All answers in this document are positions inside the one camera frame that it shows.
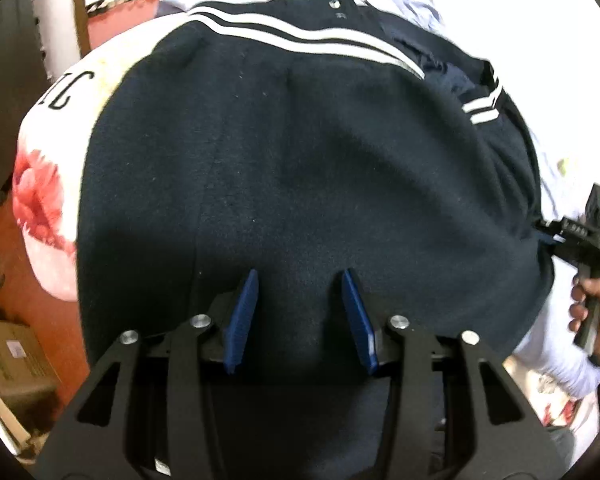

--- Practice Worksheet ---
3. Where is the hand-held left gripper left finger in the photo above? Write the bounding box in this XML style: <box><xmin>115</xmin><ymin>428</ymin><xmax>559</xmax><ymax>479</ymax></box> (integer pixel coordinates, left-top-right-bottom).
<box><xmin>32</xmin><ymin>267</ymin><xmax>260</xmax><ymax>480</ymax></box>

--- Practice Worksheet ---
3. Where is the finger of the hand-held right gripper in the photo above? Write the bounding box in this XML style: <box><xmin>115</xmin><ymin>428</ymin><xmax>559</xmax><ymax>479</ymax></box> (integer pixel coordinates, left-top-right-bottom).
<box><xmin>532</xmin><ymin>218</ymin><xmax>569</xmax><ymax>251</ymax></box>

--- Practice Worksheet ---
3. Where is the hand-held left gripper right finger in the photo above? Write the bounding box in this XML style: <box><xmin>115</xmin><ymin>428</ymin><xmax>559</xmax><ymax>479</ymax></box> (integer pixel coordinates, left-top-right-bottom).
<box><xmin>341</xmin><ymin>267</ymin><xmax>571</xmax><ymax>480</ymax></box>

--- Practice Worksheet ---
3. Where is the navy and cream varsity jacket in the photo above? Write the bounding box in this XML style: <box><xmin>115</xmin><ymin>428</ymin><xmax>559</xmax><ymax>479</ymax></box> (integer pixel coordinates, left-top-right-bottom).
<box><xmin>77</xmin><ymin>2</ymin><xmax>556</xmax><ymax>391</ymax></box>

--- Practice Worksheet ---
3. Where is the grey cardboard box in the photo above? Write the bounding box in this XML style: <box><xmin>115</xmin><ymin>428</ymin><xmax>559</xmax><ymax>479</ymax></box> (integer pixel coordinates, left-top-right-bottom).
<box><xmin>0</xmin><ymin>317</ymin><xmax>62</xmax><ymax>437</ymax></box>

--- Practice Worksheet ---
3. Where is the floral printed blanket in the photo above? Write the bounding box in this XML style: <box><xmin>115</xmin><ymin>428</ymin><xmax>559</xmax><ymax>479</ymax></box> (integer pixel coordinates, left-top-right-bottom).
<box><xmin>11</xmin><ymin>12</ymin><xmax>600</xmax><ymax>433</ymax></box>

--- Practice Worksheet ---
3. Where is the dark cabinet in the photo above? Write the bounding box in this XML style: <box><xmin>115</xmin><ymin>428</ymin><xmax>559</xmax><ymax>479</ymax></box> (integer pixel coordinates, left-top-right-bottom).
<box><xmin>0</xmin><ymin>0</ymin><xmax>51</xmax><ymax>202</ymax></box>

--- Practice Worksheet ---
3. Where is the brown wooden frame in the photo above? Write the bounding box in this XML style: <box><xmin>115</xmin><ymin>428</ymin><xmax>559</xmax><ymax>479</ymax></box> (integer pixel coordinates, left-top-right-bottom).
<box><xmin>72</xmin><ymin>0</ymin><xmax>94</xmax><ymax>57</ymax></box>

